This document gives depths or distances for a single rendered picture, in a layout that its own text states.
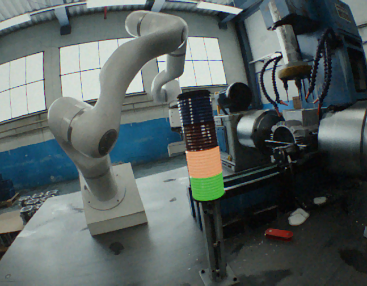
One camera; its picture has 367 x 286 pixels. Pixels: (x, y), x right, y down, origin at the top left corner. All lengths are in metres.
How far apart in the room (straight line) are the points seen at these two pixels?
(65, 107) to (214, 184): 0.40
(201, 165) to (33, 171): 6.43
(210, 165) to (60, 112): 0.39
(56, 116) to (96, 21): 6.67
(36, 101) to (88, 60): 2.10
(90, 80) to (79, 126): 5.79
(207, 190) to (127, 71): 0.37
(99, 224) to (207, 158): 0.57
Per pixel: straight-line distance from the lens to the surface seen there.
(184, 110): 0.31
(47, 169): 6.44
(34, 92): 6.63
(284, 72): 0.85
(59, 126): 0.52
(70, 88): 6.28
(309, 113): 0.87
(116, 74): 0.52
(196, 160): 0.31
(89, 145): 0.45
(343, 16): 1.15
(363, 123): 0.59
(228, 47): 8.22
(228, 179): 0.76
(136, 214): 0.77
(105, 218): 0.77
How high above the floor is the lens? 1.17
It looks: 7 degrees down
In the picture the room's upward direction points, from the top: 9 degrees counter-clockwise
